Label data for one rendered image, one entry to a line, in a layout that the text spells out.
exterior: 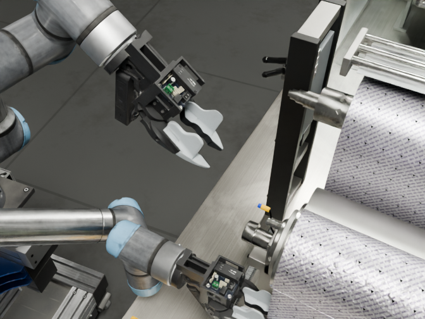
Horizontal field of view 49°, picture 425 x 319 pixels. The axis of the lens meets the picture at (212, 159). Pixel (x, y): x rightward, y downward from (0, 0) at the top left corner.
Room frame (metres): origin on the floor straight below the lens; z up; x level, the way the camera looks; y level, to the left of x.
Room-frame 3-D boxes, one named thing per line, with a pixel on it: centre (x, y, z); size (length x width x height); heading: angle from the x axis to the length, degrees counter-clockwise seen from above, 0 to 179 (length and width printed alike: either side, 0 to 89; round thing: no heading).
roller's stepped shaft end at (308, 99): (0.66, -0.17, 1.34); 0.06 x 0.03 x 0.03; 61
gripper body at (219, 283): (0.40, 0.01, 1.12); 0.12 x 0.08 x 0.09; 61
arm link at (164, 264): (0.44, 0.08, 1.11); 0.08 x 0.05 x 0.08; 151
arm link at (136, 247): (0.48, 0.15, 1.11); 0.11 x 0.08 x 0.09; 61
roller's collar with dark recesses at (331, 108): (0.63, -0.22, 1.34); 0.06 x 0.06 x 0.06; 61
